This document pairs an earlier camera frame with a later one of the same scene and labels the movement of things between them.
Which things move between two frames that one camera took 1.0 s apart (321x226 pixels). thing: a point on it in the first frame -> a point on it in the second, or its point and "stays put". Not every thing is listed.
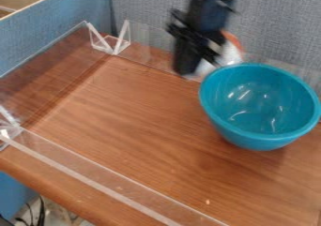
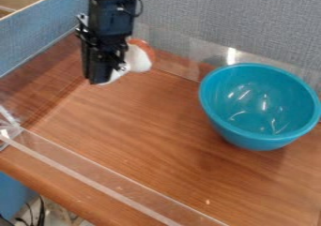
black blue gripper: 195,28 -> 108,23
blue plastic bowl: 259,105 stays put
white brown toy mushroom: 230,52 -> 139,60
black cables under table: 40,223 stays put
